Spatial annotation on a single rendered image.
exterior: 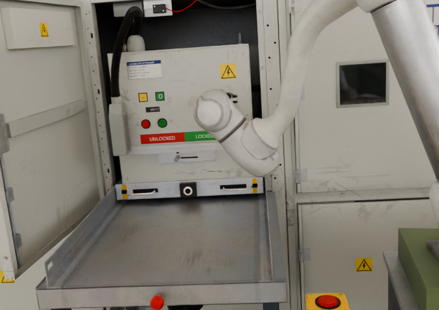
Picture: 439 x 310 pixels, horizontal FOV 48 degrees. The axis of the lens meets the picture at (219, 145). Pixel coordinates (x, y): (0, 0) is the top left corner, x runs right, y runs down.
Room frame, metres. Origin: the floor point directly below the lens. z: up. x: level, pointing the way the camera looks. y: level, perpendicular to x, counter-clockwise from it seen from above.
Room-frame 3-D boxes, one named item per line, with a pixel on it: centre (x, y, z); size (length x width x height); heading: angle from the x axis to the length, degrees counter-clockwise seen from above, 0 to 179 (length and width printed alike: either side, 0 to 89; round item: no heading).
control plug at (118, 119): (1.66, 0.34, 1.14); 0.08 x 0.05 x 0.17; 176
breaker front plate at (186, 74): (1.71, 0.12, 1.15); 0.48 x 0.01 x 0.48; 86
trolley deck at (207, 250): (1.43, 0.14, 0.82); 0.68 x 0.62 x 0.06; 175
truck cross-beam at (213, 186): (1.73, 0.12, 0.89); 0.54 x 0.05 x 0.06; 86
